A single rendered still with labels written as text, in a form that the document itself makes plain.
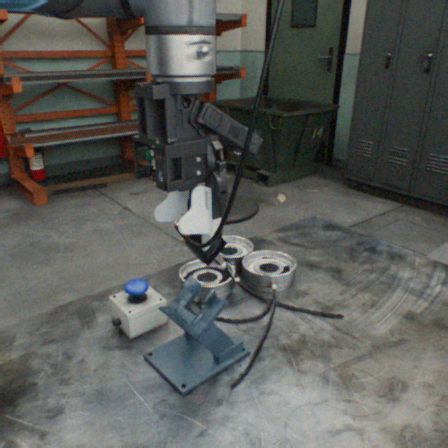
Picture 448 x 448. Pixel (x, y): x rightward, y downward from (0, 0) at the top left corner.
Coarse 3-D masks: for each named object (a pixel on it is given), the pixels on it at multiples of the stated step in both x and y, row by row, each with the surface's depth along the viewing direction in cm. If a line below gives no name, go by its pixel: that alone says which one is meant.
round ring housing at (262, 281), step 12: (252, 252) 86; (264, 252) 87; (276, 252) 87; (264, 264) 85; (276, 264) 84; (288, 264) 84; (252, 276) 79; (264, 276) 78; (276, 276) 78; (288, 276) 79; (252, 288) 81; (264, 288) 80
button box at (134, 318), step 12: (120, 300) 70; (132, 300) 69; (144, 300) 69; (156, 300) 70; (120, 312) 68; (132, 312) 67; (144, 312) 68; (156, 312) 69; (120, 324) 69; (132, 324) 67; (144, 324) 68; (156, 324) 70; (132, 336) 68
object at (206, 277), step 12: (192, 264) 83; (204, 264) 84; (216, 264) 84; (228, 264) 82; (180, 276) 77; (192, 276) 80; (204, 276) 82; (216, 276) 81; (180, 288) 79; (204, 288) 74; (216, 288) 75; (228, 288) 77
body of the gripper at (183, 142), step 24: (144, 96) 45; (168, 96) 45; (192, 96) 47; (144, 120) 47; (168, 120) 46; (192, 120) 48; (144, 144) 50; (168, 144) 45; (192, 144) 47; (216, 144) 49; (144, 168) 50; (168, 168) 45; (192, 168) 48; (168, 192) 47
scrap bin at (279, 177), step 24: (264, 96) 457; (240, 120) 398; (264, 120) 371; (288, 120) 356; (312, 120) 379; (264, 144) 387; (288, 144) 378; (312, 144) 401; (264, 168) 400; (288, 168) 398; (312, 168) 422
